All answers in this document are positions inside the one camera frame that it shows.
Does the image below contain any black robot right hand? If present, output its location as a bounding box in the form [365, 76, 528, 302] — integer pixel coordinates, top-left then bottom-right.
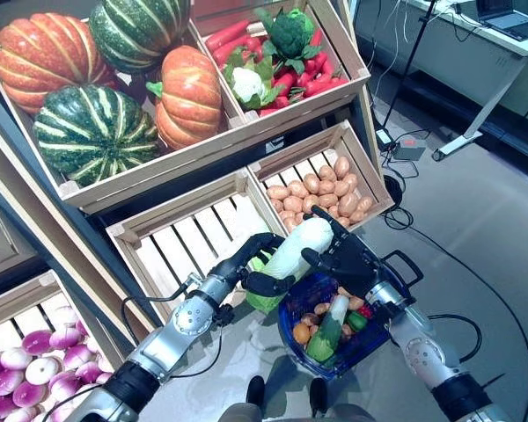
[301, 205, 384, 300]

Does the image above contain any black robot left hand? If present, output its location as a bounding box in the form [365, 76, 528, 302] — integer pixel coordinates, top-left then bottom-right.
[219, 232, 298, 296]

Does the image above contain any green white napa cabbage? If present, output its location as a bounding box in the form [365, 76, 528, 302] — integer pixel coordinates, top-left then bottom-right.
[305, 294, 351, 364]
[246, 217, 335, 316]

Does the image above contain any blue plastic shopping basket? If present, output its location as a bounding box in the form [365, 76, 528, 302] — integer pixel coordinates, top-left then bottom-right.
[277, 250, 425, 382]

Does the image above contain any green bell pepper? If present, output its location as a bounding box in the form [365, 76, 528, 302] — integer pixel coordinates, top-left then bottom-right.
[345, 310, 369, 334]

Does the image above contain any wooden slatted crate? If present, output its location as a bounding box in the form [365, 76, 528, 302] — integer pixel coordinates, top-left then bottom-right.
[0, 188, 43, 285]
[0, 270, 128, 422]
[247, 119, 395, 234]
[0, 17, 247, 216]
[105, 169, 291, 324]
[188, 0, 370, 124]

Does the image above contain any grey robot right leg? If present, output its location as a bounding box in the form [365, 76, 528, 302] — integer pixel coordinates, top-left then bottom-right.
[310, 377, 375, 422]

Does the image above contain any grey box red button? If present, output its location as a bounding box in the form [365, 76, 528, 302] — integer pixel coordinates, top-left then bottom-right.
[393, 138, 428, 160]

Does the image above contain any white cauliflower with leaves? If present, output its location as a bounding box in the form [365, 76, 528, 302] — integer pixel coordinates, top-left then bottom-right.
[222, 47, 285, 111]

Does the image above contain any small orange pumpkin green stem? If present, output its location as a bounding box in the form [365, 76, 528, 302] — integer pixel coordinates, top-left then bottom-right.
[146, 45, 224, 151]

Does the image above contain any black tripod pole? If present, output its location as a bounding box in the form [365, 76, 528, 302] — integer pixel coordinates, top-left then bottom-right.
[383, 0, 450, 131]

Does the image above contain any wooden vegetable display rack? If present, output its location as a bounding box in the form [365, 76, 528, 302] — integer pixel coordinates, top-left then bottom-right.
[0, 0, 384, 422]

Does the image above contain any large green striped pumpkin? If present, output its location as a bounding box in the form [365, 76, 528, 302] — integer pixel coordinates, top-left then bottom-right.
[32, 84, 161, 188]

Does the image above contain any dark green broccoli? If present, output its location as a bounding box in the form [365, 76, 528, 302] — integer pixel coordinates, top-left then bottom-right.
[254, 7, 322, 76]

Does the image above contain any light green vegetable head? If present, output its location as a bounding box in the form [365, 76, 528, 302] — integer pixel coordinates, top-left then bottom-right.
[290, 7, 317, 34]

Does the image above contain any grey laptop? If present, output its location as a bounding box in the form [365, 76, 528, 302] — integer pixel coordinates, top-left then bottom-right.
[474, 0, 528, 43]

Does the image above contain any large orange striped pumpkin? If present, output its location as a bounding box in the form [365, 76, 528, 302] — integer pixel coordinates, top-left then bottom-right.
[0, 11, 118, 116]

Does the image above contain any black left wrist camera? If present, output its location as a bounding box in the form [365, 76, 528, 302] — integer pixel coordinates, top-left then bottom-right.
[213, 302, 235, 324]

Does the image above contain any black cable coil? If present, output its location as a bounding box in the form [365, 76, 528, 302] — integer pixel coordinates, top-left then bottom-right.
[382, 174, 406, 207]

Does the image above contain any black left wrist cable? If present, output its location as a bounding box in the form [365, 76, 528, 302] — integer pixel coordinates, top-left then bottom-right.
[121, 274, 230, 380]

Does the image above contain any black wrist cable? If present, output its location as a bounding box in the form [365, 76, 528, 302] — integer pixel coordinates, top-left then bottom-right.
[121, 274, 230, 380]
[426, 312, 484, 364]

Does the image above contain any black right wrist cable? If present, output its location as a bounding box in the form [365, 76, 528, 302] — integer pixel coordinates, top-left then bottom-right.
[426, 312, 484, 364]

